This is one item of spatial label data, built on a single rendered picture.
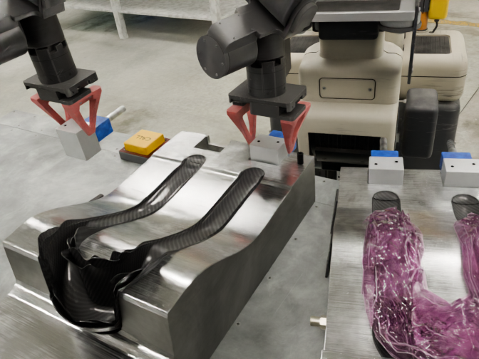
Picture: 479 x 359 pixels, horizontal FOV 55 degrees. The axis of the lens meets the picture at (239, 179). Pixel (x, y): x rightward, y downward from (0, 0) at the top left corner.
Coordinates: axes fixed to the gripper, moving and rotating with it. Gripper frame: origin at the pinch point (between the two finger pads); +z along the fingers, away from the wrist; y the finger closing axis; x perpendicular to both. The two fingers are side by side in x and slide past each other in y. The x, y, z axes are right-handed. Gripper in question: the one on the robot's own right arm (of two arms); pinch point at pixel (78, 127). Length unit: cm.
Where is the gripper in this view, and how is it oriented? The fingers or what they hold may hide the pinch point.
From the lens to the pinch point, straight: 81.9
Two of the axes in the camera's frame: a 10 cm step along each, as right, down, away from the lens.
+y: 8.6, 2.1, -4.7
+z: 1.3, 7.9, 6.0
